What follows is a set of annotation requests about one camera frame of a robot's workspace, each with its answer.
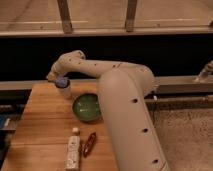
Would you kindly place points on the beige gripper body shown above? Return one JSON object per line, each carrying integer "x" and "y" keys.
{"x": 52, "y": 75}

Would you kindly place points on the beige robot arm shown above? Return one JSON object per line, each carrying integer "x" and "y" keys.
{"x": 121, "y": 90}

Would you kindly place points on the green bowl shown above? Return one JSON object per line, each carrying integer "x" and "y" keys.
{"x": 86, "y": 107}

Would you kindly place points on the red brown packet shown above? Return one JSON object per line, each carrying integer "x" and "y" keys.
{"x": 89, "y": 144}

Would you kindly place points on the white plastic bottle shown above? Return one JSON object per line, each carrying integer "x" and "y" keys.
{"x": 73, "y": 151}

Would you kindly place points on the metal rail frame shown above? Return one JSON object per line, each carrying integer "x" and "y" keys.
{"x": 108, "y": 32}

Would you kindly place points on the left metal post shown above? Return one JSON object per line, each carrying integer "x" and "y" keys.
{"x": 65, "y": 16}

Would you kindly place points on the metal post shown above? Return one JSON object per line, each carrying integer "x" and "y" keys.
{"x": 65, "y": 16}
{"x": 130, "y": 15}

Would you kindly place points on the right metal post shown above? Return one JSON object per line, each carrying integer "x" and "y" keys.
{"x": 130, "y": 15}

